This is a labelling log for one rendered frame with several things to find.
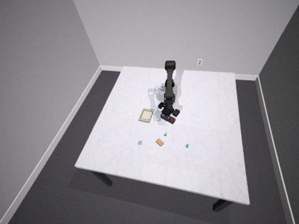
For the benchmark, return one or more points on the beige square tray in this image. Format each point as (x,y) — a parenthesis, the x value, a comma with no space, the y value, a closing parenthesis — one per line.
(146,115)

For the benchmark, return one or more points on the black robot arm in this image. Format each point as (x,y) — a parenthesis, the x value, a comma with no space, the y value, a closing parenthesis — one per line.
(169,84)

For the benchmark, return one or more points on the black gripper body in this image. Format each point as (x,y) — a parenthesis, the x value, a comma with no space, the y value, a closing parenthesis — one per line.
(175,112)

